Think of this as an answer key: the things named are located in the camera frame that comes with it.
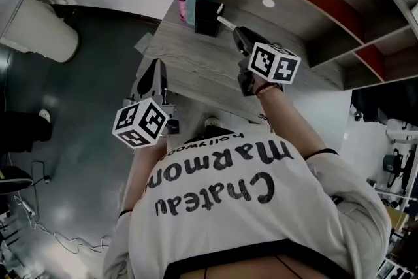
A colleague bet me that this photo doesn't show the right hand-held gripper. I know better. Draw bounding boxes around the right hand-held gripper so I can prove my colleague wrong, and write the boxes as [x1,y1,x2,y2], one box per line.
[232,26,302,97]

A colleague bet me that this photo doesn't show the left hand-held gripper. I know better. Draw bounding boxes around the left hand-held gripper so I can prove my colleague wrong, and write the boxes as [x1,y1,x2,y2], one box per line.
[111,57,181,151]

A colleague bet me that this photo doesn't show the black pen holder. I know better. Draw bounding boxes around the black pen holder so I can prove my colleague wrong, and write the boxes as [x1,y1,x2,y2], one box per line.
[194,0,225,39]

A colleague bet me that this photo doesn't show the person's left forearm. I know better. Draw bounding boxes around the person's left forearm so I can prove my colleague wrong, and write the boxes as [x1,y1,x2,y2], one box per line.
[121,135,168,217]

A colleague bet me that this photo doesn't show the person's right forearm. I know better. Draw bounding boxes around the person's right forearm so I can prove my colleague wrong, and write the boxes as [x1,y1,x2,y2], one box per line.
[257,88,340,161]

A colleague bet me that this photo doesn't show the wooden desk with hutch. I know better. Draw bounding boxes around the wooden desk with hutch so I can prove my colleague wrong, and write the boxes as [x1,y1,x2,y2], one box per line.
[135,0,353,125]

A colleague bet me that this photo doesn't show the wooden shelf unit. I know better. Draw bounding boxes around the wooden shelf unit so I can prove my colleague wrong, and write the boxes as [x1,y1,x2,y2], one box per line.
[176,0,418,92]

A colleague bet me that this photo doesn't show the small grey paper sheet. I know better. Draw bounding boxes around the small grey paper sheet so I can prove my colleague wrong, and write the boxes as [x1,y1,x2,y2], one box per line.
[134,31,155,54]

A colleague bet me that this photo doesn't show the person's white shoe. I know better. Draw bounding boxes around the person's white shoe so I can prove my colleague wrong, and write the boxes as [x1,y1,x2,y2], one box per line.
[204,116,223,130]

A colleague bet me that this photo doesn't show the person's black trousers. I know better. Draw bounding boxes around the person's black trousers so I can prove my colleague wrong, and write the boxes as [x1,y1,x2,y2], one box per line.
[195,125,236,145]

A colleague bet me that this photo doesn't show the white printed t-shirt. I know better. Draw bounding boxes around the white printed t-shirt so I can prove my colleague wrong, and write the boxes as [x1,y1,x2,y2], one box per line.
[129,132,357,272]

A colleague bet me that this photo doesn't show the white power strip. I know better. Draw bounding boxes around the white power strip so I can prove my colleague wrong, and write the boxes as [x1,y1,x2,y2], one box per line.
[18,195,37,217]

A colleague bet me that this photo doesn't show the person's neck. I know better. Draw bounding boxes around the person's neck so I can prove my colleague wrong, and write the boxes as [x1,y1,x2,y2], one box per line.
[192,253,340,279]

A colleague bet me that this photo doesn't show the brown cardboard box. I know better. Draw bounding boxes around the brown cardboard box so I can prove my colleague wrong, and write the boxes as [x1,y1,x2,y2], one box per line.
[385,207,410,230]

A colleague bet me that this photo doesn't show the beaded wrist bracelet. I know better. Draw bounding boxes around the beaded wrist bracelet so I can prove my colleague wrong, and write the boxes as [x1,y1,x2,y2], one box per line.
[255,82,285,99]

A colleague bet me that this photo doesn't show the black cable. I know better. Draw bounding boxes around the black cable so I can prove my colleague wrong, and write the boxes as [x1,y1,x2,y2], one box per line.
[30,161,52,185]

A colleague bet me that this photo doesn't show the white power cable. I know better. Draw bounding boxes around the white power cable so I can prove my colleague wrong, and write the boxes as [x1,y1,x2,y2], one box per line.
[31,221,112,255]

